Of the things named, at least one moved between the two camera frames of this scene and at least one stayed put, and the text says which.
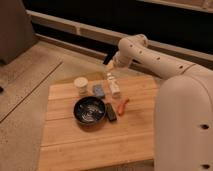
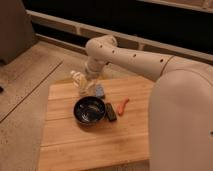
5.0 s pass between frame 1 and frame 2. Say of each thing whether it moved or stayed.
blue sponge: stayed
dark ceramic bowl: stayed
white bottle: moved
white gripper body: moved
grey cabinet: stayed
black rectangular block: stayed
